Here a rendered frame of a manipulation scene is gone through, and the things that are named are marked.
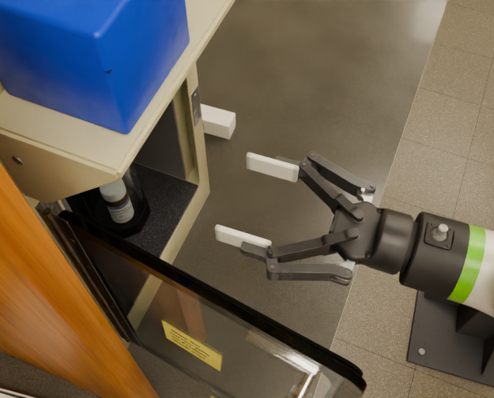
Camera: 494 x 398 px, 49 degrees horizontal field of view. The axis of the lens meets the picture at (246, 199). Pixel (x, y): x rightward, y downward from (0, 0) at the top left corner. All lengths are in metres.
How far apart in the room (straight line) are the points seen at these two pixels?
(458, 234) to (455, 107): 1.92
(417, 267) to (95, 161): 0.39
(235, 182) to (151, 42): 0.68
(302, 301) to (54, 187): 0.57
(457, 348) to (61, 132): 1.73
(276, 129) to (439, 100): 1.52
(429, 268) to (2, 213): 0.46
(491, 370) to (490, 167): 0.83
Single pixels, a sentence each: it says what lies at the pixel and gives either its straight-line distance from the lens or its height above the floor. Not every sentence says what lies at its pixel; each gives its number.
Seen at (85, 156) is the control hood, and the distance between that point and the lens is 0.38.
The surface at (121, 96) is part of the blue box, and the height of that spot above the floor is 1.55.
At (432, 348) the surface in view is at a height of 0.01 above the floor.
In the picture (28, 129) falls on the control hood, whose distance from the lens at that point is 0.41.
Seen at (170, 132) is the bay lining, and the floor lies 1.14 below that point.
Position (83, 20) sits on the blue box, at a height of 1.60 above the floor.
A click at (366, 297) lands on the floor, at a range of 1.98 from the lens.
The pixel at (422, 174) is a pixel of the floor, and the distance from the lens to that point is 2.28.
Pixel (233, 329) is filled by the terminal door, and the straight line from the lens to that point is 0.48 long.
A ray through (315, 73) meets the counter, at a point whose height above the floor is 0.94.
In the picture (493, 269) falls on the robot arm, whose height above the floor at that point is 1.26.
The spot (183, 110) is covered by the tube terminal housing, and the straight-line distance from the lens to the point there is 0.84.
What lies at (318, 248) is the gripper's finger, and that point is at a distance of 0.65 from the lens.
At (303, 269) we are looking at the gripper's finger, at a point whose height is 1.23.
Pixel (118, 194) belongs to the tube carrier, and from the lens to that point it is 0.80.
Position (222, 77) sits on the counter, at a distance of 1.20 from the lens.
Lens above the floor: 1.81
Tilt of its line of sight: 59 degrees down
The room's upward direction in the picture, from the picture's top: straight up
